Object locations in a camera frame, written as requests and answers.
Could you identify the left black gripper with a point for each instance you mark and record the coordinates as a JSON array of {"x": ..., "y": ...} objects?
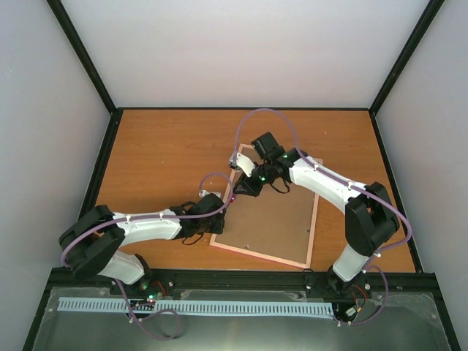
[{"x": 219, "y": 227}]

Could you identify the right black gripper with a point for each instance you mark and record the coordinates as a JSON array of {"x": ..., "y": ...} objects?
[{"x": 250, "y": 189}]

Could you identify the pink picture frame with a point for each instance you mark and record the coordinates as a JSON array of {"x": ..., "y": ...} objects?
[{"x": 311, "y": 234}]

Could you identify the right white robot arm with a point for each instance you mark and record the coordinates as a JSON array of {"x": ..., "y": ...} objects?
[{"x": 369, "y": 218}]

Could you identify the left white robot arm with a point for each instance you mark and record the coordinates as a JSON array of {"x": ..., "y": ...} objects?
[{"x": 92, "y": 246}]

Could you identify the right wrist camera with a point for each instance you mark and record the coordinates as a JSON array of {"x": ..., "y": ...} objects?
[{"x": 239, "y": 162}]

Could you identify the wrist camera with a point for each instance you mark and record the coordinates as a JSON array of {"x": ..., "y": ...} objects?
[
  {"x": 239, "y": 162},
  {"x": 203, "y": 193}
]

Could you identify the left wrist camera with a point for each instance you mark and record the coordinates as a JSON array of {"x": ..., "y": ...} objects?
[{"x": 203, "y": 193}]

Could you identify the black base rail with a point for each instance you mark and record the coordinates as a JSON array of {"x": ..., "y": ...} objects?
[{"x": 173, "y": 281}]

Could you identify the light blue cable duct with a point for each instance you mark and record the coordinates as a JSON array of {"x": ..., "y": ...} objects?
[{"x": 200, "y": 308}]

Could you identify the black enclosure frame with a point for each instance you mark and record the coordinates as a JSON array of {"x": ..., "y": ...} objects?
[{"x": 62, "y": 277}]

